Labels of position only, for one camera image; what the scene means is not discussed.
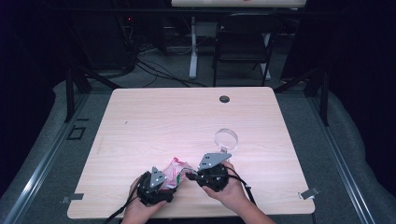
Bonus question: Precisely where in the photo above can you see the dark equipment cabinet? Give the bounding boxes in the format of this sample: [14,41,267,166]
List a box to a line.
[70,11,135,72]

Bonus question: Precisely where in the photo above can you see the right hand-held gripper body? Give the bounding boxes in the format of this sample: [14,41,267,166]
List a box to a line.
[194,152,233,192]

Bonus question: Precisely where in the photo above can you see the hand-held gripper cable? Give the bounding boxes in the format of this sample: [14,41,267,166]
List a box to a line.
[223,165,258,207]
[104,173,146,224]

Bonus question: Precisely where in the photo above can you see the person's left hand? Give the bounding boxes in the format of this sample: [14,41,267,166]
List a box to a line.
[123,176,168,220]

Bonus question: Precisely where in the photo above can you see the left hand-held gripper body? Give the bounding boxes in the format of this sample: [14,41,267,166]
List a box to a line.
[136,166,176,207]

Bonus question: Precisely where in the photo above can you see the right hand-held gripper cable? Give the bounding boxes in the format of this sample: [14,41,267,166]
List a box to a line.
[223,165,258,207]

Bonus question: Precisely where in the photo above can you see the aluminium floor rail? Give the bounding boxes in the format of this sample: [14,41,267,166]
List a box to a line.
[305,94,376,224]
[2,92,92,224]

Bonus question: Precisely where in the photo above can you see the left hand-held gripper cable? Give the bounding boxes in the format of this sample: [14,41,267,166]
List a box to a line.
[104,173,146,224]

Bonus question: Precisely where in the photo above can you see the black floor cables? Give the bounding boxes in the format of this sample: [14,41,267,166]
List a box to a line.
[134,58,208,89]

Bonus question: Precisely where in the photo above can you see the light background desk top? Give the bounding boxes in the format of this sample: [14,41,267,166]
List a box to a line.
[170,0,308,8]

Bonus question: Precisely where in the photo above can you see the black metal stand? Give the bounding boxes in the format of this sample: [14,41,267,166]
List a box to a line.
[64,66,122,123]
[273,66,331,127]

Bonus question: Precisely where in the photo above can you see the black folding chair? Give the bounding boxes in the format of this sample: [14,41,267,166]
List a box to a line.
[212,12,283,89]

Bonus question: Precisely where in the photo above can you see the person's right hand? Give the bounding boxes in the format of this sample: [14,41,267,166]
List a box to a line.
[202,161,249,213]

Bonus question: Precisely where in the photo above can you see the white desk leg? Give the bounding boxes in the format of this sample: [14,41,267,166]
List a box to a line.
[262,32,273,81]
[188,16,200,80]

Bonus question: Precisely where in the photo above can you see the pink white plastic bag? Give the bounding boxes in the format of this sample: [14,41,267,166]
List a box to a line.
[161,156,196,191]

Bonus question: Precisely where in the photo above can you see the clear jar with hinged lid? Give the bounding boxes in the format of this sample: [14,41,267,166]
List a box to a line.
[213,128,239,155]

